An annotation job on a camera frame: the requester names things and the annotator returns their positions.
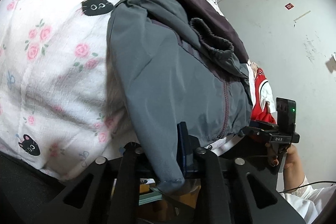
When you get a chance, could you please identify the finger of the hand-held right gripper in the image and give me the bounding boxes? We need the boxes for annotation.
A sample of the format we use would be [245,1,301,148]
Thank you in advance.
[241,120,279,141]

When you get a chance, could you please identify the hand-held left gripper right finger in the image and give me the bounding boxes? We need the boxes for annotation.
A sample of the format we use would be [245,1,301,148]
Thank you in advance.
[176,122,306,224]

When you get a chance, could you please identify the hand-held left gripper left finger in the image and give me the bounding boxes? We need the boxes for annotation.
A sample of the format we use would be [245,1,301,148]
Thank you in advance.
[54,143,158,224]

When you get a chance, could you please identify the grey and purple jacket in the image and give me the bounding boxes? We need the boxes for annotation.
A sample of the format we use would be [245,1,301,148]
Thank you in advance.
[106,0,254,194]

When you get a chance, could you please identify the person's right hand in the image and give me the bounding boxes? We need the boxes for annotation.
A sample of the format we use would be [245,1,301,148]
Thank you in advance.
[265,142,305,184]

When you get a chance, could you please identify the green flat box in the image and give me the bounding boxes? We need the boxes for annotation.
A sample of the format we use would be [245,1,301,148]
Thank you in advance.
[139,191,165,206]

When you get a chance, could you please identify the red and white garment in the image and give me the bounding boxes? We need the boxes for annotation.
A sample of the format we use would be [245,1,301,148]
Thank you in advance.
[247,63,279,140]

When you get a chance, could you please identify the white floral cat-print blanket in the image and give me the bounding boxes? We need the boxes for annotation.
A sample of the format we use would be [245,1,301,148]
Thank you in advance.
[0,0,223,180]

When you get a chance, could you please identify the black cable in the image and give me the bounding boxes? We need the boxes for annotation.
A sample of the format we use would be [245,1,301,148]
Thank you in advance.
[278,181,336,193]

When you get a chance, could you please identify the white wall strip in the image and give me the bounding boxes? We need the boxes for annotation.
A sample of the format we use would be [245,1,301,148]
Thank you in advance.
[293,11,312,22]

